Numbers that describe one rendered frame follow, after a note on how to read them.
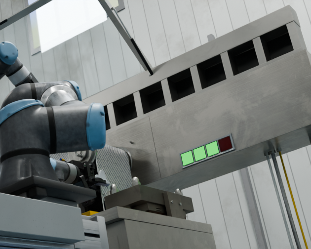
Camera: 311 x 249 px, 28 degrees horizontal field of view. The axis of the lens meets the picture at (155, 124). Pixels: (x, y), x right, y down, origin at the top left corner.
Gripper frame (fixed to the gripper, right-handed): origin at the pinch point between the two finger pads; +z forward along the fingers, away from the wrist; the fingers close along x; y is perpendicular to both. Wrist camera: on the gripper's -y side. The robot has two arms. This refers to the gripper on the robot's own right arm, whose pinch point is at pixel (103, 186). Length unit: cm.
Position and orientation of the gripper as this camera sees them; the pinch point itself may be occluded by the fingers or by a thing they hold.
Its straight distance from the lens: 244.1
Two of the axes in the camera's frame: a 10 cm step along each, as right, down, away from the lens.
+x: -8.3, 3.4, 4.4
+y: -1.8, -9.1, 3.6
